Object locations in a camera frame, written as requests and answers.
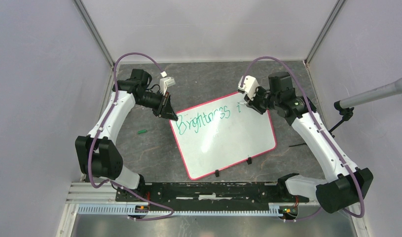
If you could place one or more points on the green marker cap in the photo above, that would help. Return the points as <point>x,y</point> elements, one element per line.
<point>142,131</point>

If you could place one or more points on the pink framed whiteboard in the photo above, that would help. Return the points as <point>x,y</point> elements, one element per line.
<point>220,133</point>

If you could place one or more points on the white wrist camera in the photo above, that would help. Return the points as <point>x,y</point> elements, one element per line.
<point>165,82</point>
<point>247,86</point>

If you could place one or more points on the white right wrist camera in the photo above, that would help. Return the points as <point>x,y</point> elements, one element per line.
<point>247,86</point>

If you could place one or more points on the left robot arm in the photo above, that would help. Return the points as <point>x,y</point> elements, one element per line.
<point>97,153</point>

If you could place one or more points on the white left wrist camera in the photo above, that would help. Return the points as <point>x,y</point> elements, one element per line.
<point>165,82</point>

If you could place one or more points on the aluminium front frame rail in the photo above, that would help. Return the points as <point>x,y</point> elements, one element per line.
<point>106,194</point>

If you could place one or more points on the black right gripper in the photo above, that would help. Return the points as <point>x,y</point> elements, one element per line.
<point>253,103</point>

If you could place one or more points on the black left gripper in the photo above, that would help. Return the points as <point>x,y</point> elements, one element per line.
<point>167,111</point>

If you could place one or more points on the grey microphone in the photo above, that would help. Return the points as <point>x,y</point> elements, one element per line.
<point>392,89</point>

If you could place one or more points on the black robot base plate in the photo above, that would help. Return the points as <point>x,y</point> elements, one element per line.
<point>209,196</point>

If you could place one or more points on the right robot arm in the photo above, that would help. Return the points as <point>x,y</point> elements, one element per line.
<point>344,183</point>

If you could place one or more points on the black microphone tripod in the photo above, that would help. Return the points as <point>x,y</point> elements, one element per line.
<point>345,112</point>

